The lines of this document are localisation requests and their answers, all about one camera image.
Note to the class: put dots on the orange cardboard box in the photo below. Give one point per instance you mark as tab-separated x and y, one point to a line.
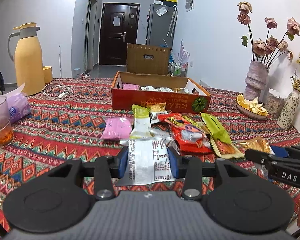
160	102

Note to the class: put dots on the yellow thermos jug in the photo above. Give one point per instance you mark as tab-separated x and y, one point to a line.
28	62

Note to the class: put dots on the pink ceramic vase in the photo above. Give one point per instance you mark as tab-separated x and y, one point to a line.
256	80

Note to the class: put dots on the crinkled gold snack packet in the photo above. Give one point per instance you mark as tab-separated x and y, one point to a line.
256	143

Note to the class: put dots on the purple decorative feathers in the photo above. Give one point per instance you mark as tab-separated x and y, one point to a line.
183	52

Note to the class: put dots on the pile of orange peels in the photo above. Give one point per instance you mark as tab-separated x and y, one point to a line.
253	106

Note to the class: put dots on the white packet with green print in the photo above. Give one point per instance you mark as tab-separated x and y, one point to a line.
163	89

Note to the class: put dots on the glass cup with tea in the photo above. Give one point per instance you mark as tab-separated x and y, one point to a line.
0	125

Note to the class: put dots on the paper sheet on refrigerator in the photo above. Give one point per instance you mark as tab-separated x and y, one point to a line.
160	10

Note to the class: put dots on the purple tissue pack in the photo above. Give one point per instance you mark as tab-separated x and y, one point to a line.
18	107

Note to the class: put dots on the shallow ceramic bowl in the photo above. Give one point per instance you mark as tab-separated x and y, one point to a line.
247	113

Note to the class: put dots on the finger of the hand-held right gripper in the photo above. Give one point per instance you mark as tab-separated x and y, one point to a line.
280	152
257	156

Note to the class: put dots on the white and green snack packet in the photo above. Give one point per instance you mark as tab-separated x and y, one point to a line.
140	122

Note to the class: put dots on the brown cardboard box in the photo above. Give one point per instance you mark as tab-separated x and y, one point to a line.
140	65

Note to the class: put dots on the silver snack packet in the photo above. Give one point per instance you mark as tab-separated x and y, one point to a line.
147	88

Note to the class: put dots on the grey refrigerator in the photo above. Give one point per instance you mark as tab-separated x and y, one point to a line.
157	30

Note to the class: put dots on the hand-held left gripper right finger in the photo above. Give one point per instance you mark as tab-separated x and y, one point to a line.
172	162

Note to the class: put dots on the long green snack packet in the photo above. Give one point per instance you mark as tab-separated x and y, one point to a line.
216	128

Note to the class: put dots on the wall picture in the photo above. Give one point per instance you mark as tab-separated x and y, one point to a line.
190	2

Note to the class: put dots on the interior doorway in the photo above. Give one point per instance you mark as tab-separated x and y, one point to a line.
91	35

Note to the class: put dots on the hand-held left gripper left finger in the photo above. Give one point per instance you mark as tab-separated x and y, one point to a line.
123	161

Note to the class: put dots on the folded umbrella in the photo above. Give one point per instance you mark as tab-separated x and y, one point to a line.
172	21

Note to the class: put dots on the dark entrance door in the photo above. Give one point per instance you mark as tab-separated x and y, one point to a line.
117	45

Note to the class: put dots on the white pole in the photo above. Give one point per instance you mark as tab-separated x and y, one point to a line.
60	60

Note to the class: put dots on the glass jar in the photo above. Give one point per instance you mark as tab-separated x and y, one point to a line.
275	105

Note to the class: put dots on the red snack packet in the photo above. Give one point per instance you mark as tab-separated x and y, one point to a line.
190	135

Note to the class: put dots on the pink snack packet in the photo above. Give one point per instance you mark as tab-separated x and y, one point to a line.
116	128
130	86

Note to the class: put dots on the yellow cup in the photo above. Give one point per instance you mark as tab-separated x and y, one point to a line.
47	75

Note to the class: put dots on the patterned red tablecloth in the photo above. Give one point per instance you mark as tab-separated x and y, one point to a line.
52	135

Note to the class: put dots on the small gold and white packet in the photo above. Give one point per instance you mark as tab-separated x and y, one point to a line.
157	110

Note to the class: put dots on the floral patterned vase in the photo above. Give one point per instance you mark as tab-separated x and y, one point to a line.
288	110

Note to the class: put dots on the dried rose bouquet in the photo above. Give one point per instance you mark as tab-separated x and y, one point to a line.
265	46

